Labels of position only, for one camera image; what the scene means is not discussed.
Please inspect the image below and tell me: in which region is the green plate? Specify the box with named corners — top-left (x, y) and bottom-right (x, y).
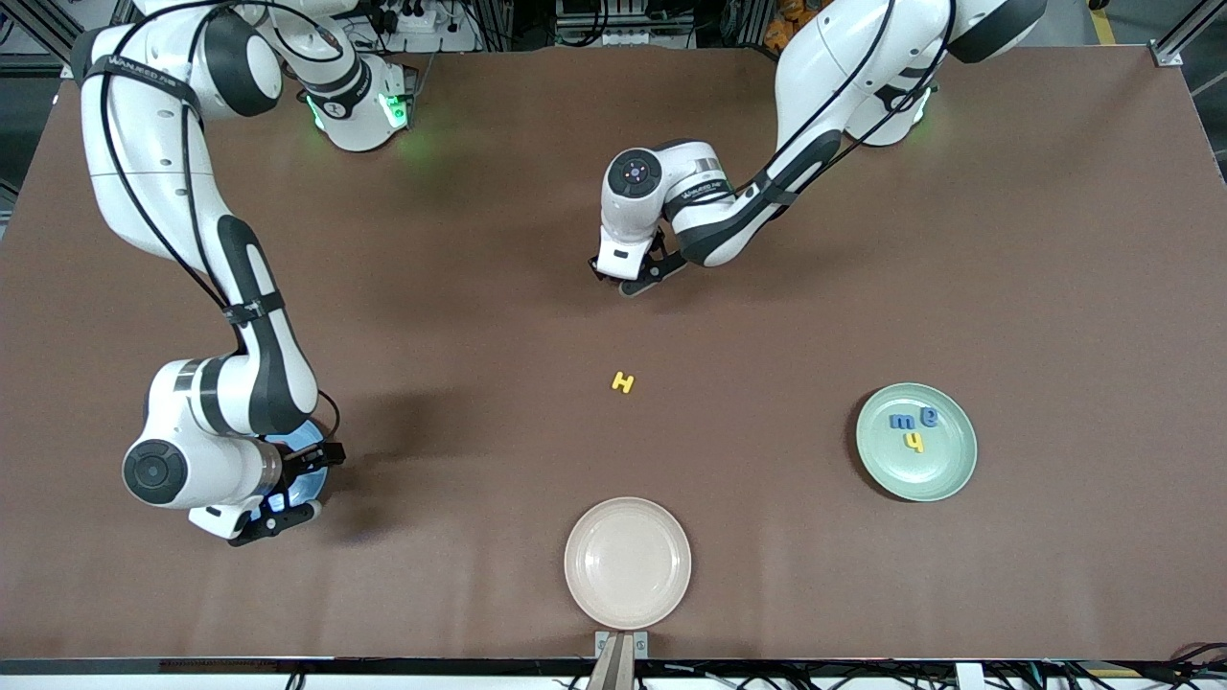
top-left (855, 382), bottom-right (979, 503)

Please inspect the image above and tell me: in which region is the beige plate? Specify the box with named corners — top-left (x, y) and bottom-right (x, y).
top-left (564, 496), bottom-right (693, 632)

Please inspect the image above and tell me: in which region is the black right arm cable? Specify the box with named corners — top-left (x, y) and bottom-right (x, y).
top-left (91, 0), bottom-right (342, 447)

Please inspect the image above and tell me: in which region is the bag of orange fruit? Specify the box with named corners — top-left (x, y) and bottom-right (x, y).
top-left (764, 0), bottom-right (816, 51)

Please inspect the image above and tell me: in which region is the brown table cover sheet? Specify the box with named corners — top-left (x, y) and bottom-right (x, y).
top-left (0, 46), bottom-right (1227, 664)

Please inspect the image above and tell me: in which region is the blue plate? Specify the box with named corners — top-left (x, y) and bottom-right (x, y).
top-left (259, 420), bottom-right (330, 511)

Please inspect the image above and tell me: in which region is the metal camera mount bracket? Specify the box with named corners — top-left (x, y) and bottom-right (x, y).
top-left (587, 630), bottom-right (650, 690)

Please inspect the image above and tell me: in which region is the aluminium frame post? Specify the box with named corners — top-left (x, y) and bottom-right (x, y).
top-left (0, 0), bottom-right (145, 80)
top-left (1150, 0), bottom-right (1227, 68)

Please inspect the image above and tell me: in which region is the white power strip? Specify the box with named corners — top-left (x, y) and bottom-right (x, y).
top-left (369, 0), bottom-right (451, 39)

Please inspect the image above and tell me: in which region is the grey electronics rack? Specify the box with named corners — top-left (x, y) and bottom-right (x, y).
top-left (554, 0), bottom-right (696, 47)

